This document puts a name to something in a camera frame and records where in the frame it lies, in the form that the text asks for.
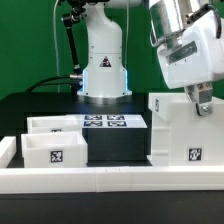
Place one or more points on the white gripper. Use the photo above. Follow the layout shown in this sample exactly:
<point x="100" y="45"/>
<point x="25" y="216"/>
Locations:
<point x="200" y="59"/>

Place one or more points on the white drawer cabinet box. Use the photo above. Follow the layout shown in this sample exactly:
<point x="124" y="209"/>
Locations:
<point x="180" y="137"/>

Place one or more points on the white drawer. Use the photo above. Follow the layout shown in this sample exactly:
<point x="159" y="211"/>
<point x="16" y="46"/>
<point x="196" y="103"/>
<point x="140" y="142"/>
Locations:
<point x="48" y="124"/>
<point x="54" y="150"/>

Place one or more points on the white front drawer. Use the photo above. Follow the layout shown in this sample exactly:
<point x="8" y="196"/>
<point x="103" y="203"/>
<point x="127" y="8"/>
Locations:
<point x="54" y="150"/>

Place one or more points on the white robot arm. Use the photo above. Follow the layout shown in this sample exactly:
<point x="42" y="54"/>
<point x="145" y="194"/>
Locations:
<point x="104" y="77"/>

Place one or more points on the white front fence bar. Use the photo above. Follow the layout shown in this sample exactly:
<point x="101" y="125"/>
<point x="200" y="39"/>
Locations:
<point x="110" y="179"/>

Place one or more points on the white fence bar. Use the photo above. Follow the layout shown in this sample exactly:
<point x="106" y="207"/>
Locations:
<point x="110" y="179"/>
<point x="7" y="151"/>

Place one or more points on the white marker tag plate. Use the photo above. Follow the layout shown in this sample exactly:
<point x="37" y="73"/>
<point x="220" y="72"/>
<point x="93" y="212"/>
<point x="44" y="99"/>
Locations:
<point x="110" y="121"/>

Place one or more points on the white left fence bar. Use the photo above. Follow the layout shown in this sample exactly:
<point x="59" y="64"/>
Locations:
<point x="7" y="151"/>

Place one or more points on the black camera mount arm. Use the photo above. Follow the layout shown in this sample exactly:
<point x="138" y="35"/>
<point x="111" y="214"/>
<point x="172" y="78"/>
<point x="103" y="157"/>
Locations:
<point x="68" y="20"/>

